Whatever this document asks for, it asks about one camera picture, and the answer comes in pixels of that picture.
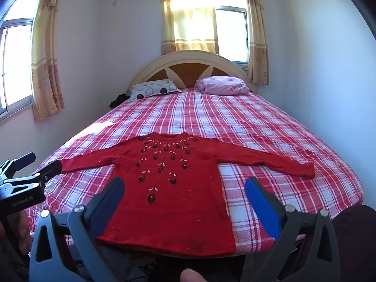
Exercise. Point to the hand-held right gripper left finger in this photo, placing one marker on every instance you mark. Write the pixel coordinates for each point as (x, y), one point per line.
(115, 194)

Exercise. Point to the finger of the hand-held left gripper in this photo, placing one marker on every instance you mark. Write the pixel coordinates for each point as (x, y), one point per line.
(22, 159)
(50, 171)

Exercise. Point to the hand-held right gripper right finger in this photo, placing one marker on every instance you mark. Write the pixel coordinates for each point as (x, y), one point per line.
(263, 208)

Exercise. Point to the red embroidered knit sweater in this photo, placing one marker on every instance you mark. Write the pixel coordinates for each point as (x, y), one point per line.
(176, 211)

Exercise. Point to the person's left hand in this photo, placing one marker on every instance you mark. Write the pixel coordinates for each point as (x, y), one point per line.
(24, 229)

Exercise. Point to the person's right hand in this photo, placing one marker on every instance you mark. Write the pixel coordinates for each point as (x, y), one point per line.
(191, 276)

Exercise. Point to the dark blue clothing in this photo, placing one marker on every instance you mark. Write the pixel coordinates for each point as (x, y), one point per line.
(132, 267)

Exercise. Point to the black cloth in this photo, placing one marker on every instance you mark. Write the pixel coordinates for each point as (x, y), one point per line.
(119, 100)

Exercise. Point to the metal framed window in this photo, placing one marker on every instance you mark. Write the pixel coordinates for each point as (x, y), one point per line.
(17, 64)
(232, 35)

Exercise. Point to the bed with red plaid sheet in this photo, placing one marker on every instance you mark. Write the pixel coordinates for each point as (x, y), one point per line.
(235, 117)

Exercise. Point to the yellow floral curtain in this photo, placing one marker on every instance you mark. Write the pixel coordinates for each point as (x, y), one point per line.
(47, 64)
(258, 35)
(188, 20)

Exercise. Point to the person's dark maroon clothing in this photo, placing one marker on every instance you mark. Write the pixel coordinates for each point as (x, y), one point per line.
(355, 241)

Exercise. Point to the grey patterned pillow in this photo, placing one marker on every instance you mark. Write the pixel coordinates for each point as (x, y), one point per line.
(152, 89)

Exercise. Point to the pink floral pillow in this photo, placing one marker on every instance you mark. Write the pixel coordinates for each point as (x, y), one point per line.
(223, 85)

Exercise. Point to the cream wooden headboard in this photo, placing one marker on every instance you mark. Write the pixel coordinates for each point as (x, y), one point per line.
(188, 57)

